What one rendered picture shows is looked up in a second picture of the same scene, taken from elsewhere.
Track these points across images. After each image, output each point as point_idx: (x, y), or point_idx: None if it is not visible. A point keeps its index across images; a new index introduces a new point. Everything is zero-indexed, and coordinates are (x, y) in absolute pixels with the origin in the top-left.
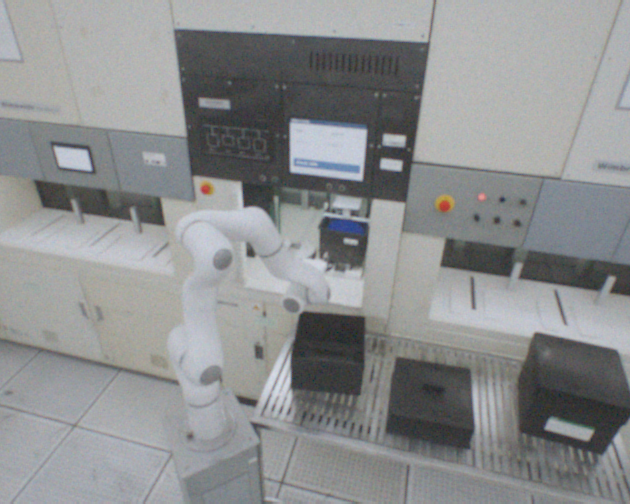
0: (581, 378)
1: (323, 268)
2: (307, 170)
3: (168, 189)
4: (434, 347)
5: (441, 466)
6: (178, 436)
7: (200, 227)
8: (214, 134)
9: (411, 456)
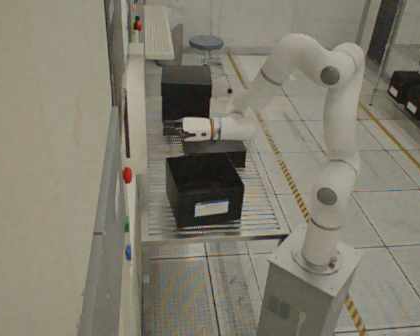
0: (196, 74)
1: (195, 117)
2: (125, 55)
3: (122, 235)
4: (147, 154)
5: (253, 147)
6: (339, 271)
7: (347, 48)
8: (116, 67)
9: (255, 157)
